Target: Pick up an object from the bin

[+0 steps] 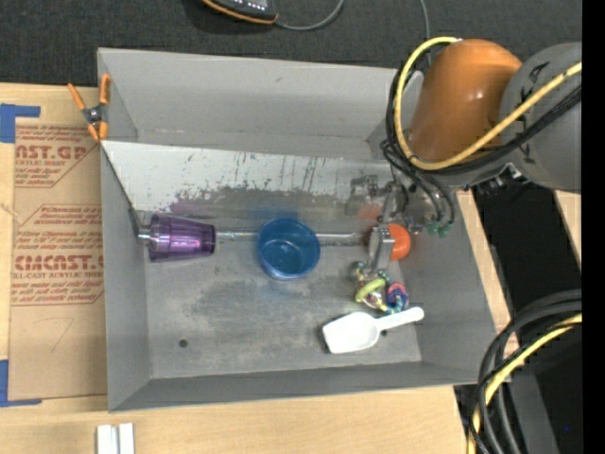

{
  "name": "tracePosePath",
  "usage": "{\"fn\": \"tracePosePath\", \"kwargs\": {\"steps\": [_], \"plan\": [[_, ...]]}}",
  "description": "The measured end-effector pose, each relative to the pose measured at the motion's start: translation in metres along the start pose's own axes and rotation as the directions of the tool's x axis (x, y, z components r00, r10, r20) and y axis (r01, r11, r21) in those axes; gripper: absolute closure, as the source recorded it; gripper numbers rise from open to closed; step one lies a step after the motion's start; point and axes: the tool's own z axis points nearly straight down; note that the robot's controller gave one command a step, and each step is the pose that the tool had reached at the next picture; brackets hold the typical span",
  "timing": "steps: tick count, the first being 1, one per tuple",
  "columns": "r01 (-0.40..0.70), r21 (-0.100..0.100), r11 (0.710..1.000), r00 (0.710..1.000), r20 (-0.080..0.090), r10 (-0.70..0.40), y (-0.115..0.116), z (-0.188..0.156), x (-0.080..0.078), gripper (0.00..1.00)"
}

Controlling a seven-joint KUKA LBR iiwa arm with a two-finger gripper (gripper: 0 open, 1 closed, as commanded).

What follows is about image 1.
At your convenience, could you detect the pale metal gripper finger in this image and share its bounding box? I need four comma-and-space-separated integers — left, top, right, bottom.
369, 227, 383, 271
377, 227, 396, 274

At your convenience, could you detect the orange ball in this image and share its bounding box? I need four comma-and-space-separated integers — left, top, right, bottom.
387, 222, 413, 261

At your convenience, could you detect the blue plastic cup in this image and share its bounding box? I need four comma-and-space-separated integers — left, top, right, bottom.
256, 217, 322, 282

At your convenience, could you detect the white plastic scoop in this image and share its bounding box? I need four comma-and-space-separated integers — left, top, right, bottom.
321, 306, 425, 356

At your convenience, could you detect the grey metal bin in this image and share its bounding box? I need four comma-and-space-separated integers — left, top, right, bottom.
96, 47, 498, 413

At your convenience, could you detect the purple plastic cup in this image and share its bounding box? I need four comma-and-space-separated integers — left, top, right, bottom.
147, 213, 217, 262

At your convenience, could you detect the brown cardboard board red print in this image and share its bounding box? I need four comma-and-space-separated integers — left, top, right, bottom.
0, 82, 111, 404

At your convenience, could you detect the multicoloured ring toy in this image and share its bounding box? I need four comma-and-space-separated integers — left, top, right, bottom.
353, 259, 410, 316

